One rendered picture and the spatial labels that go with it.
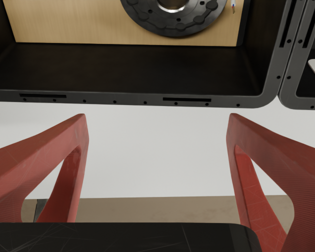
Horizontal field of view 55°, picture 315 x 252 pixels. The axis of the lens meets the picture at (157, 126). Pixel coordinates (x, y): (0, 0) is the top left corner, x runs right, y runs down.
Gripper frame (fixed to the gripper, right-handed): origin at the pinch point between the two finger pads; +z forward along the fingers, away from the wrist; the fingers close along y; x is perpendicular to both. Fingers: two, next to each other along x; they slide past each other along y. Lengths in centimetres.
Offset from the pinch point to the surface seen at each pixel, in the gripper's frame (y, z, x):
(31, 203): 83, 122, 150
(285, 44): -10.3, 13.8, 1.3
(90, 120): 13.3, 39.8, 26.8
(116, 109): 7.8, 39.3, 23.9
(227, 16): -7.6, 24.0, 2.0
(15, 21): 16.2, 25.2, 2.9
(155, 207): 1, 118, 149
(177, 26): -2.1, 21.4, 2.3
